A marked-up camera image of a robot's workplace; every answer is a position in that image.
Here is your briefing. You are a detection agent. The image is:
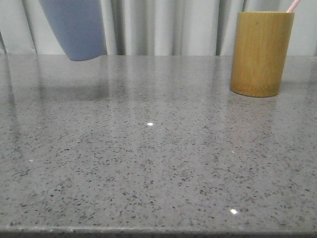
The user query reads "blue plastic cup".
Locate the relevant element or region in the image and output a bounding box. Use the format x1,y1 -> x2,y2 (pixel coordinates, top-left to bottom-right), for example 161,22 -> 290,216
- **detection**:
39,0 -> 106,61

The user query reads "pink chopstick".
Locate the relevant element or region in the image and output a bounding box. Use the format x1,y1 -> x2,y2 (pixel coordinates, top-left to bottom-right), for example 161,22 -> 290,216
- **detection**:
286,0 -> 301,13

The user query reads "grey white curtain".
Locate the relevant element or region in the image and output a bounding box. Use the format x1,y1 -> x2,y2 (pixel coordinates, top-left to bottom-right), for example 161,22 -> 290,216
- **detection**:
0,0 -> 317,56

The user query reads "bamboo cylinder holder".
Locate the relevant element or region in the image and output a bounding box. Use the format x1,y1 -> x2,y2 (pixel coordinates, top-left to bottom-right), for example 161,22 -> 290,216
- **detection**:
230,11 -> 295,97

